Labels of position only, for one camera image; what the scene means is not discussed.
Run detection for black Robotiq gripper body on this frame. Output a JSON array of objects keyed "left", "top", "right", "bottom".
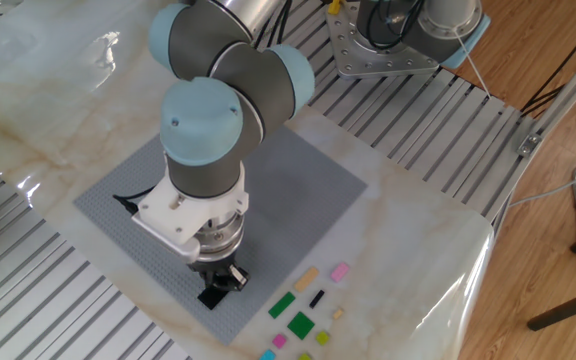
[{"left": 187, "top": 252, "right": 242, "bottom": 276}]

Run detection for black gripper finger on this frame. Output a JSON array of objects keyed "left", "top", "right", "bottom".
[
  {"left": 200, "top": 269, "right": 227, "bottom": 294},
  {"left": 221, "top": 263, "right": 251, "bottom": 294}
]

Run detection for black floor cable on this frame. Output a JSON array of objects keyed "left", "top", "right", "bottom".
[{"left": 520, "top": 9, "right": 576, "bottom": 119}]

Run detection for long tan Lego plate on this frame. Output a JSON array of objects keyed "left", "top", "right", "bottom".
[{"left": 293, "top": 266, "right": 321, "bottom": 294}]

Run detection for pink Lego brick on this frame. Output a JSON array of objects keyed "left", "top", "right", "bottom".
[{"left": 329, "top": 262, "right": 351, "bottom": 284}]

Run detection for square green Lego plate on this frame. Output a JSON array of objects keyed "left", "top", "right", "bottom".
[{"left": 286, "top": 310, "right": 316, "bottom": 341}]

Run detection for large grey Lego baseplate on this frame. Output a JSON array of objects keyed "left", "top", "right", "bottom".
[{"left": 73, "top": 124, "right": 369, "bottom": 347}]

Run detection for white zip tie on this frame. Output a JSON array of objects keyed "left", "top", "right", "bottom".
[{"left": 452, "top": 29, "right": 492, "bottom": 99}]

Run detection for grey cable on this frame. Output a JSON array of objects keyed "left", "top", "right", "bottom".
[{"left": 507, "top": 172, "right": 576, "bottom": 209}]

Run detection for marble pattern table mat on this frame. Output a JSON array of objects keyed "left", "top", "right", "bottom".
[{"left": 0, "top": 0, "right": 495, "bottom": 360}]

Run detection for large black Lego plate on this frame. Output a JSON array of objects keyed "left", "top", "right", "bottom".
[{"left": 197, "top": 286, "right": 230, "bottom": 311}]

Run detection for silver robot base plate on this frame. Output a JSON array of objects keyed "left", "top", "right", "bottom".
[{"left": 325, "top": 2, "right": 443, "bottom": 80}]

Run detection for black looped base cable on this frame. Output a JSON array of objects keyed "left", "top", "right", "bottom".
[{"left": 364, "top": 0, "right": 424, "bottom": 51}]

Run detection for aluminium frame post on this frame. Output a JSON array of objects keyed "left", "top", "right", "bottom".
[{"left": 517, "top": 32, "right": 576, "bottom": 157}]

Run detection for black gripper cable bundle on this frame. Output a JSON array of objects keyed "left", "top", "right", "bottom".
[{"left": 112, "top": 0, "right": 294, "bottom": 216}]

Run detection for long green Lego plate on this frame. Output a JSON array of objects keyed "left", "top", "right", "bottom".
[{"left": 267, "top": 291, "right": 297, "bottom": 320}]

